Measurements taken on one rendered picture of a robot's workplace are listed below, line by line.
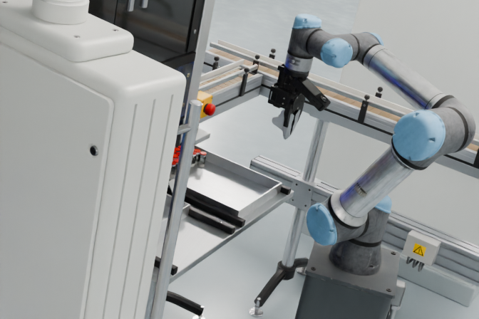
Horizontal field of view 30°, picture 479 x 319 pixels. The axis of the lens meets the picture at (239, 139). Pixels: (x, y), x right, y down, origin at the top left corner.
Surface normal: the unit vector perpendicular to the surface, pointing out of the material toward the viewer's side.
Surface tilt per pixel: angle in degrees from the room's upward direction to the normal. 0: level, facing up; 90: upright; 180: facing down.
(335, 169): 90
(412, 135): 83
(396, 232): 90
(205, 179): 0
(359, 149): 90
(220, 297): 0
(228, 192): 0
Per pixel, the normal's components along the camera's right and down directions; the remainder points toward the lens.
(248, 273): 0.18, -0.90
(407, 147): -0.70, 0.04
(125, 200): 0.77, 0.39
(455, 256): -0.50, 0.26
